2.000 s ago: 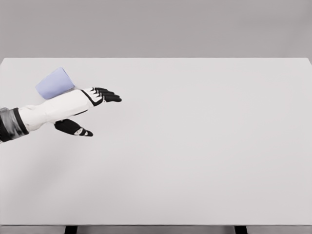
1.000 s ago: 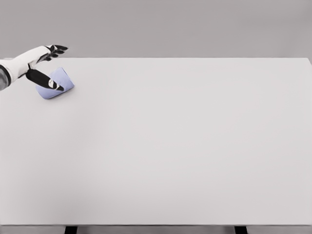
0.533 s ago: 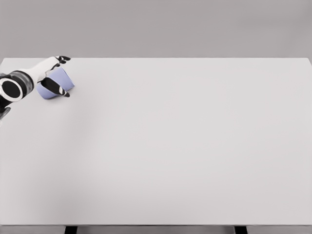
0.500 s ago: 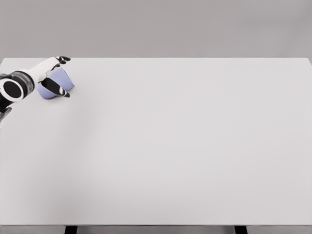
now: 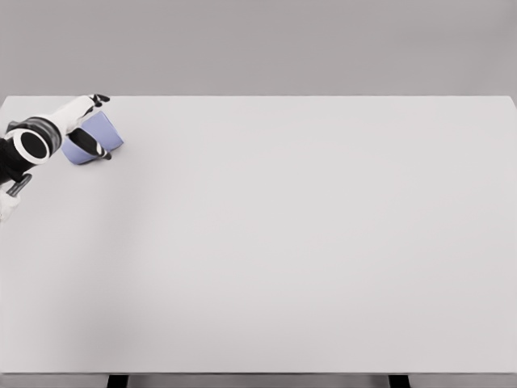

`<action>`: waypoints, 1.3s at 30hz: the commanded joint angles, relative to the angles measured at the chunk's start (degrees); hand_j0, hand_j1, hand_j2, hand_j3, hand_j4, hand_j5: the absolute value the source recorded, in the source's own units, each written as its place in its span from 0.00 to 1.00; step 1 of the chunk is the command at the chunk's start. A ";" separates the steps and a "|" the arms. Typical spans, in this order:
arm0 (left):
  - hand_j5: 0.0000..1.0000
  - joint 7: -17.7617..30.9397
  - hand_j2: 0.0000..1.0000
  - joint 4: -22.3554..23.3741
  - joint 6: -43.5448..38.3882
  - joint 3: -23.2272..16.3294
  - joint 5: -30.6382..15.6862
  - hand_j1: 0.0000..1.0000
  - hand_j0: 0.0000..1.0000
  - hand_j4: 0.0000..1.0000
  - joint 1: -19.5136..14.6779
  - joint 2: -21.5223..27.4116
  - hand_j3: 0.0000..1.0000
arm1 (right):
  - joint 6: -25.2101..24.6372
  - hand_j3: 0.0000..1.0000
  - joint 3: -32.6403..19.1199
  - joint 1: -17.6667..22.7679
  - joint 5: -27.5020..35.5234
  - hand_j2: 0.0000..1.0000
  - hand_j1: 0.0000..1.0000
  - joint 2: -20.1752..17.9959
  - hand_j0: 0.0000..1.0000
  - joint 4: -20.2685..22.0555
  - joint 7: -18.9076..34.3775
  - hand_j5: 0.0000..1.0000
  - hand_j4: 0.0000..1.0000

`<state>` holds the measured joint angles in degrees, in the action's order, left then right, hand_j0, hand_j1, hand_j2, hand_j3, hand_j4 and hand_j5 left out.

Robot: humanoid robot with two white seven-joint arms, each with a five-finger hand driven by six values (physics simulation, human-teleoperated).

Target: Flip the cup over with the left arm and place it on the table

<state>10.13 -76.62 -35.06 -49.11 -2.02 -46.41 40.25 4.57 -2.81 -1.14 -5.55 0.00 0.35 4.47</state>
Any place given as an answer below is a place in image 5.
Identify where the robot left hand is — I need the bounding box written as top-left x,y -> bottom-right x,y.
63,93 -> 113,162

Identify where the lavender blue cup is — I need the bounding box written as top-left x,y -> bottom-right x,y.
61,112 -> 124,167

